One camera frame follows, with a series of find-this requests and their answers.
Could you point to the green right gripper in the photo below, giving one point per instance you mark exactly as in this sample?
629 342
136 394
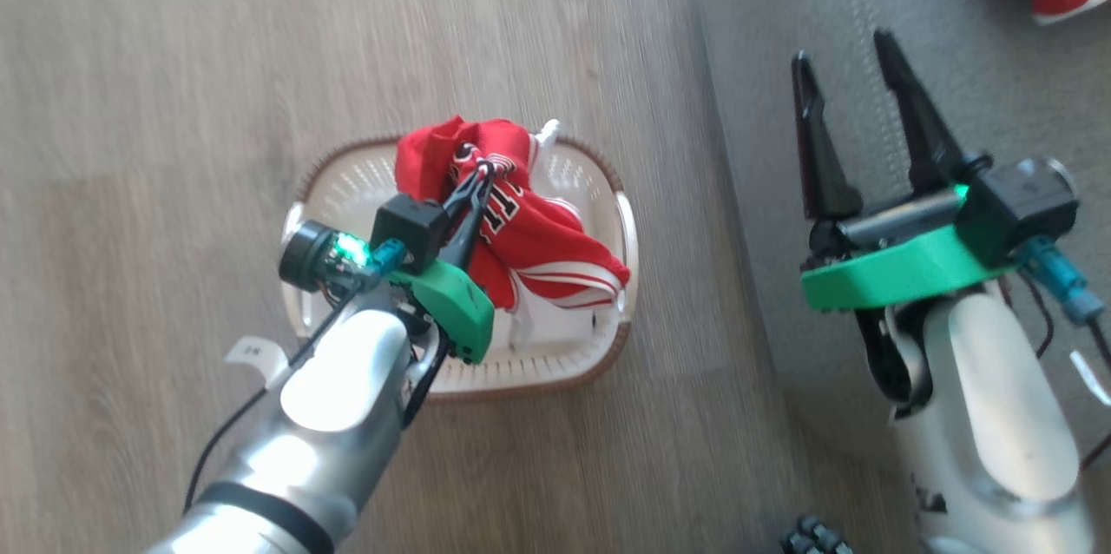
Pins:
903 267

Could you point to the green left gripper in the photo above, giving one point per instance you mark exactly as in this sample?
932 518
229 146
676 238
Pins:
451 302

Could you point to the red jersey with lettering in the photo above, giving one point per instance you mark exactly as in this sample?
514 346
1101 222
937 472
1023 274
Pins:
538 233

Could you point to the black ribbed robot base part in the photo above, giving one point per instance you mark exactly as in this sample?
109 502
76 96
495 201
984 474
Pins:
811 537

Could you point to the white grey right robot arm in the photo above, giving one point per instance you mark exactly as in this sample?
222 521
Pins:
998 415

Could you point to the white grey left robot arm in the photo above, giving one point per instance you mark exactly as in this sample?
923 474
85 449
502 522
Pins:
330 415

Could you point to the white laundry basket brown rim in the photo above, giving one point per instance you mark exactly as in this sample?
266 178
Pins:
555 346

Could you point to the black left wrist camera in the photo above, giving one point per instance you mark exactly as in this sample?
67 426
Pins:
408 228

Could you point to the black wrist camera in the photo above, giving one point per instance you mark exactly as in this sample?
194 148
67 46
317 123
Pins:
1015 207
408 228

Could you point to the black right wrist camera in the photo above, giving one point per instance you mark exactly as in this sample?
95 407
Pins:
1015 207

